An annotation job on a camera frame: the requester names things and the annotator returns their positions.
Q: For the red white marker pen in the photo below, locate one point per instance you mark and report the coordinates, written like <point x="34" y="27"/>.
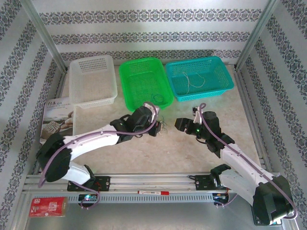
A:
<point x="153" y="192"/>

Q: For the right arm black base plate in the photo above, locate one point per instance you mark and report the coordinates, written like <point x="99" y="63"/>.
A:
<point x="202" y="183"/>

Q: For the green plastic basket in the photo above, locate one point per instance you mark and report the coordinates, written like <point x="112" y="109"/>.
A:
<point x="141" y="79"/>

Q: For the teal plastic basket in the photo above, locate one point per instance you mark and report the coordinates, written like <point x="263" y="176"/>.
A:
<point x="216" y="76"/>

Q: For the circuit board with green light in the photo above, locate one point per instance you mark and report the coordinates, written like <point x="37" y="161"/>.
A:
<point x="87" y="197"/>

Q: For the white plastic basket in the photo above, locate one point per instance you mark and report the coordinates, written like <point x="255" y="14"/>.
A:
<point x="91" y="81"/>

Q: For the red foil packet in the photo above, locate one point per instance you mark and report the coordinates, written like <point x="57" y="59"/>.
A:
<point x="48" y="207"/>

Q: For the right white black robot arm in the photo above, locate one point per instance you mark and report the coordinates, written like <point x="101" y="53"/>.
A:
<point x="239" y="160"/>

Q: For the book with stone cover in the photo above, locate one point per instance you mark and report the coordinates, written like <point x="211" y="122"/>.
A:
<point x="57" y="115"/>

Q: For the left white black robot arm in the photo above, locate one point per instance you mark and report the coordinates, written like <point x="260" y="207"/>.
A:
<point x="91" y="141"/>

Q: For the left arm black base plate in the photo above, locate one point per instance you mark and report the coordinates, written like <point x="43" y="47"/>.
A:
<point x="104" y="183"/>

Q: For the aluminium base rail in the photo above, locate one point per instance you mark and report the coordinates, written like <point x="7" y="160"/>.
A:
<point x="148" y="179"/>

